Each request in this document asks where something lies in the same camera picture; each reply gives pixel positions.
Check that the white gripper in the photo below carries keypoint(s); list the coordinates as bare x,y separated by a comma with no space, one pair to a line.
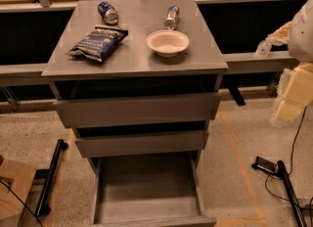
301,38

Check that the black bar floor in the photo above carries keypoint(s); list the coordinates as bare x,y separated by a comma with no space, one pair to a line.
47,175
296,208

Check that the black bar left floor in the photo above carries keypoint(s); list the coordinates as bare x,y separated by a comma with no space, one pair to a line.
47,175

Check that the black bar right floor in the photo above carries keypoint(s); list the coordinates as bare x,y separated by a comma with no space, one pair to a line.
296,208

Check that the blue chip bag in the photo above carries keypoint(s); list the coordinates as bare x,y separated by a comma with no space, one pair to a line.
99,44

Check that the grey middle drawer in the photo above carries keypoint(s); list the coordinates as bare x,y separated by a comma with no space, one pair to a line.
126,145

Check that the grey top drawer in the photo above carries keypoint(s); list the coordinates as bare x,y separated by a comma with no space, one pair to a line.
138,110

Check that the blue soda can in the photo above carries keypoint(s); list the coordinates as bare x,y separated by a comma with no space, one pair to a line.
108,13

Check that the clear sanitizer pump bottle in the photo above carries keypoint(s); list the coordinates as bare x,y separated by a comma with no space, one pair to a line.
263,49

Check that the cardboard box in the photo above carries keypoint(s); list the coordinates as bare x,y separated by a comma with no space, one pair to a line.
15,183

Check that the black device on floor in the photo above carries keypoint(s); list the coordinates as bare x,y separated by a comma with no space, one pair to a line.
264,165

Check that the grey drawer cabinet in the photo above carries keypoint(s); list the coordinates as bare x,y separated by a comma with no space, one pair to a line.
133,69

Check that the grey open bottom drawer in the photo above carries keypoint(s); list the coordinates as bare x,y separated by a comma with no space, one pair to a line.
156,190

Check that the white paper bowl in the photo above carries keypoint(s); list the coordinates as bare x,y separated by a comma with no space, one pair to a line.
168,43

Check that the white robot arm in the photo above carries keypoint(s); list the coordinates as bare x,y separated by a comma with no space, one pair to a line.
300,44

